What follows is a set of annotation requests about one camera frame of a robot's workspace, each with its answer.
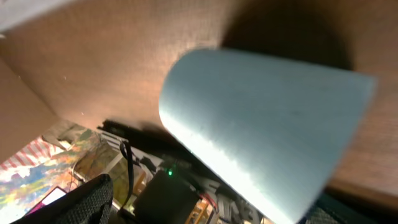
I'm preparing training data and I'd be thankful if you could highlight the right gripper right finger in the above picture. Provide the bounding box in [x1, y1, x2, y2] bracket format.
[298, 194, 386, 224]

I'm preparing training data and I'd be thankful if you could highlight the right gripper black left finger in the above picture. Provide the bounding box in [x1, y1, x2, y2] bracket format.
[12, 174, 113, 224]

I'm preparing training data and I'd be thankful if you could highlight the light blue plastic cup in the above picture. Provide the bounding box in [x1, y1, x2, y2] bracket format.
[159, 49, 377, 223]

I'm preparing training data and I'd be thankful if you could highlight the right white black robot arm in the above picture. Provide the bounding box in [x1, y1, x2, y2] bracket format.
[18, 120, 278, 224]

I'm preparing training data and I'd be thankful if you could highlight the colourful painted floor mat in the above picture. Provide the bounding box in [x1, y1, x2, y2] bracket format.
[1, 124, 101, 223]

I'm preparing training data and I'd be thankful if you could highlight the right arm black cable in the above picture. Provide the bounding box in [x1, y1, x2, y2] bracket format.
[119, 140, 135, 209]

